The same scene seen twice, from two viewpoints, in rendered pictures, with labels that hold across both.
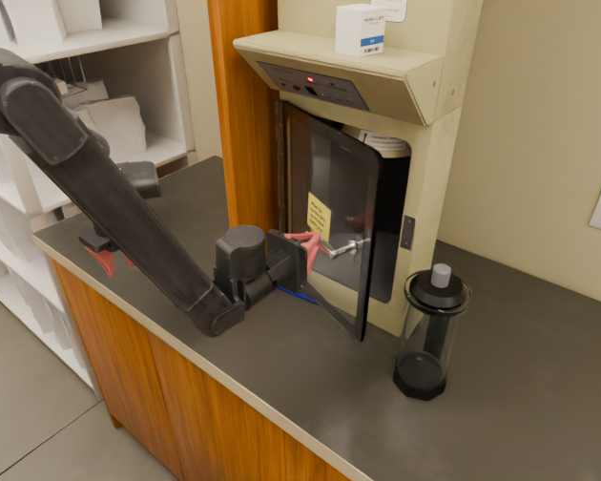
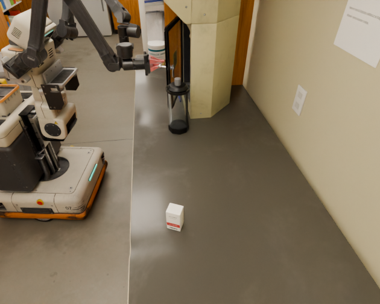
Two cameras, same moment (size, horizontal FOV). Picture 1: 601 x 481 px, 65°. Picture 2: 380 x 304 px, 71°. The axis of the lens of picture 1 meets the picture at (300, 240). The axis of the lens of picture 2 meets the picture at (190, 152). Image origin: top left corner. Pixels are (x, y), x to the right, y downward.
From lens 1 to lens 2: 105 cm
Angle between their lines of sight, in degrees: 34
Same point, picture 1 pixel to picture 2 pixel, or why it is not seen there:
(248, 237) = (125, 44)
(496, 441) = (175, 149)
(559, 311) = (260, 142)
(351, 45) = not seen: outside the picture
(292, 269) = (143, 64)
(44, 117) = not seen: outside the picture
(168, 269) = (95, 40)
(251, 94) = not seen: hidden behind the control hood
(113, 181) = (78, 8)
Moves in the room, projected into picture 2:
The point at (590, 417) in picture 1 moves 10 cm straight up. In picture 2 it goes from (212, 163) to (213, 144)
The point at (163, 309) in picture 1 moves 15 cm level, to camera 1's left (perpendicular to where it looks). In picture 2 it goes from (141, 84) to (126, 77)
